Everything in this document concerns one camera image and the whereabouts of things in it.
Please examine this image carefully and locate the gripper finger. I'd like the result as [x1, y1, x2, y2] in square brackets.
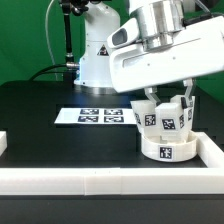
[181, 78, 195, 109]
[144, 87, 161, 109]

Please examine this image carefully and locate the white round stool seat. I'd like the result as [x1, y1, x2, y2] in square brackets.
[141, 131, 197, 162]

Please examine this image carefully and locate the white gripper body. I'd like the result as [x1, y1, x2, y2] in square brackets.
[110, 16, 224, 92]

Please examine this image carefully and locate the black cable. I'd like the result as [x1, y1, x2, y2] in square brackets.
[28, 63, 76, 82]

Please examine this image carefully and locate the white U-shaped fence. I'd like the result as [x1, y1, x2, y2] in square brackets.
[0, 132, 224, 196]

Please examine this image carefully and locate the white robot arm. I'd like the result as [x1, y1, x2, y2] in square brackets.
[77, 0, 224, 108]

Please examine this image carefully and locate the paper sheet with markers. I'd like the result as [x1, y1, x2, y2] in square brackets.
[55, 108, 136, 125]

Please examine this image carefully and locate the white cable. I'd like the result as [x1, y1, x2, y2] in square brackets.
[44, 0, 59, 81]

